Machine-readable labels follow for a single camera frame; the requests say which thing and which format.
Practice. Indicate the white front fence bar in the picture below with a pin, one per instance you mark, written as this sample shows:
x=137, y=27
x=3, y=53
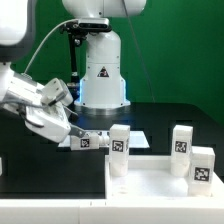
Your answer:
x=184, y=211

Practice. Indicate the white left fence piece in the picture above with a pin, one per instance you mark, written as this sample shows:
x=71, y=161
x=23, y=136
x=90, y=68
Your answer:
x=1, y=169

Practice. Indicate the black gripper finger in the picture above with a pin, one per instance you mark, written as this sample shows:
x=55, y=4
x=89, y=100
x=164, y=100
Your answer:
x=77, y=131
x=67, y=110

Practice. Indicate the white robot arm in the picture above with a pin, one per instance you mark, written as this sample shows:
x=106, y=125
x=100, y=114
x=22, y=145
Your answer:
x=102, y=87

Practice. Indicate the white square table top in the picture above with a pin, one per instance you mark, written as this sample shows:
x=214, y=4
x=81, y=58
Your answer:
x=147, y=177

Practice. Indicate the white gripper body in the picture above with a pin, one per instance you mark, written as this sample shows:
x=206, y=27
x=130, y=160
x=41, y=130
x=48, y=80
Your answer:
x=41, y=106

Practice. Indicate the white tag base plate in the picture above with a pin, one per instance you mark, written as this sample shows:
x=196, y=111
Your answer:
x=137, y=140

